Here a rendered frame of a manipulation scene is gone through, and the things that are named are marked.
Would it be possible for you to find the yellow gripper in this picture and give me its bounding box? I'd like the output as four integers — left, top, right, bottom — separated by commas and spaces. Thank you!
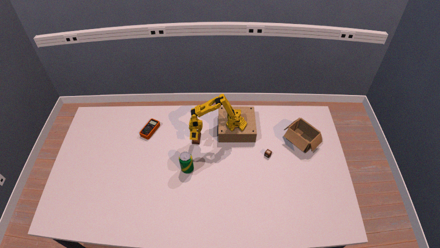
189, 119, 203, 140

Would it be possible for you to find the orange pocket multimeter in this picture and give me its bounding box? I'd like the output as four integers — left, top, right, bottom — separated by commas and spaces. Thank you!
139, 118, 160, 140

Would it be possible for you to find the green and yellow drink can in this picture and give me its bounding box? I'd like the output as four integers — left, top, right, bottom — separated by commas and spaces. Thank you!
179, 151, 194, 174

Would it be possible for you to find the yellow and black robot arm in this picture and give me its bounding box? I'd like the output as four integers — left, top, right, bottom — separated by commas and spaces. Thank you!
190, 93, 247, 131

